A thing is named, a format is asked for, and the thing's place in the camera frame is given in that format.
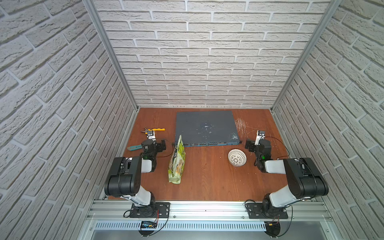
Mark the yellow handled pliers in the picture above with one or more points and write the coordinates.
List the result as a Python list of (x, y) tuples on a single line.
[(156, 129)]

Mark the aluminium front rail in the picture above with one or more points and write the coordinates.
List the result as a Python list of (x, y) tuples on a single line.
[(211, 211)]

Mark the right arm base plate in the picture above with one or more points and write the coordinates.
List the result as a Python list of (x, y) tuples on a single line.
[(259, 211)]

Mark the controller board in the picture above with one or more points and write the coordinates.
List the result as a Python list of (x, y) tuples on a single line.
[(273, 229), (147, 228)]

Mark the left controller board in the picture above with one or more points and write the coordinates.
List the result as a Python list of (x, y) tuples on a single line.
[(147, 228)]

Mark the grey network switch box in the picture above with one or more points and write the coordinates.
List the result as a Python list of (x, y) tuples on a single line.
[(207, 128)]

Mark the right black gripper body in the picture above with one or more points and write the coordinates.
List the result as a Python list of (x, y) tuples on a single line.
[(259, 145)]

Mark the teal utility knife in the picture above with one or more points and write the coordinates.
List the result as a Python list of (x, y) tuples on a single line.
[(134, 148)]

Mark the right controller board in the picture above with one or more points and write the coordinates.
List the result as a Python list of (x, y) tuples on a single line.
[(273, 229)]

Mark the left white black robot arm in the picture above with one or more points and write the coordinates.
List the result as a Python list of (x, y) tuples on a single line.
[(124, 177)]

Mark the white patterned breakfast bowl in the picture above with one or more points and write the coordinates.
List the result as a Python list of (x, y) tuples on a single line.
[(237, 158)]

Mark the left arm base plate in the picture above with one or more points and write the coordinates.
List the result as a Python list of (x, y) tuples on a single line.
[(157, 210)]

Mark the green oats bag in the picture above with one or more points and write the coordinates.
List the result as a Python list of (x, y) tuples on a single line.
[(177, 163)]

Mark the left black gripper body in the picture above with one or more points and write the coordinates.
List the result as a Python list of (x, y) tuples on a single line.
[(148, 142)]

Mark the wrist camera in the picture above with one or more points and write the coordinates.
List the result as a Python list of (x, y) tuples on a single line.
[(151, 135), (260, 136)]

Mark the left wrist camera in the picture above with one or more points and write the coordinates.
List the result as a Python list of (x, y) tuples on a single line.
[(151, 135)]

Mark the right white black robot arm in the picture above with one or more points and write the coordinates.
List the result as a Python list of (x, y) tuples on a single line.
[(304, 180)]

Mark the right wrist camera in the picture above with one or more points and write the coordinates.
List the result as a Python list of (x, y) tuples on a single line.
[(260, 136)]

